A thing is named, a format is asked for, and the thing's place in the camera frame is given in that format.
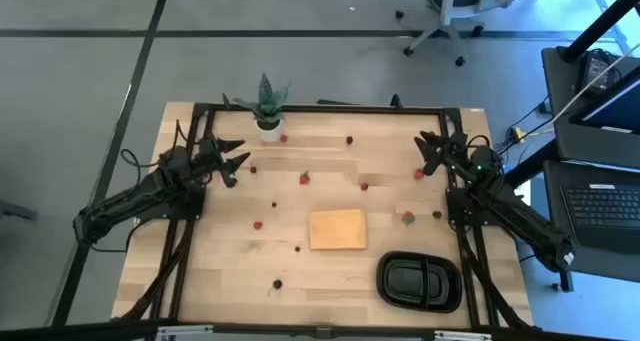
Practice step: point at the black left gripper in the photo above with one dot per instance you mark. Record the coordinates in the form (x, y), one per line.
(207, 158)

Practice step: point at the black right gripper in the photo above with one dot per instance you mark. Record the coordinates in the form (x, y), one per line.
(455, 153)

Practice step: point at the red strawberry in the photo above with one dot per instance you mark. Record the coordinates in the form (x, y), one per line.
(408, 218)
(419, 174)
(304, 178)

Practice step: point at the dark red berry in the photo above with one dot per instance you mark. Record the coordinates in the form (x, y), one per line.
(364, 186)

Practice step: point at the black plastic tupperware container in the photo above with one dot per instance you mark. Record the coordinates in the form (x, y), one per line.
(419, 282)

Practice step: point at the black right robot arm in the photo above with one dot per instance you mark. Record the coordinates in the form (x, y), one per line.
(525, 221)

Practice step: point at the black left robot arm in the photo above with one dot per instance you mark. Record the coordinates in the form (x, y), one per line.
(125, 203)

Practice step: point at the green plant in white pot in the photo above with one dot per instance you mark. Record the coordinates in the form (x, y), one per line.
(270, 130)

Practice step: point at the yellow power plug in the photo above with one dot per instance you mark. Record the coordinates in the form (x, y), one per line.
(517, 132)

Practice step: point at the folded yellow cloth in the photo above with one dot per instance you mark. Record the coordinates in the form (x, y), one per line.
(338, 230)

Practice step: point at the black desk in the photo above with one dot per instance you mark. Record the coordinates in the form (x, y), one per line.
(565, 146)
(615, 263)

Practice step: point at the white-framed office chair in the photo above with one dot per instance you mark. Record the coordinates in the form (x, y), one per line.
(452, 6)

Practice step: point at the black power adapter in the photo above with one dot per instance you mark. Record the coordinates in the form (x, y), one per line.
(597, 68)

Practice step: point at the black laptop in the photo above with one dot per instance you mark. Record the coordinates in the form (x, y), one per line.
(605, 213)

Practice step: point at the black computer monitor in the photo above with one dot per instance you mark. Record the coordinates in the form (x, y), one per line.
(620, 108)

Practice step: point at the grey chair base leg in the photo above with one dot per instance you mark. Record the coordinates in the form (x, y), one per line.
(15, 211)

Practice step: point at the black metal post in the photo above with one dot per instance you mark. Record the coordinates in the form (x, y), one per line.
(595, 29)
(530, 165)

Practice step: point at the black aluminium table frame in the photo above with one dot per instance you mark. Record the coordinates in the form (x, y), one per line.
(325, 109)

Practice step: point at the black frame crossbar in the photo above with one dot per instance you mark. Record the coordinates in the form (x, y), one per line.
(75, 331)

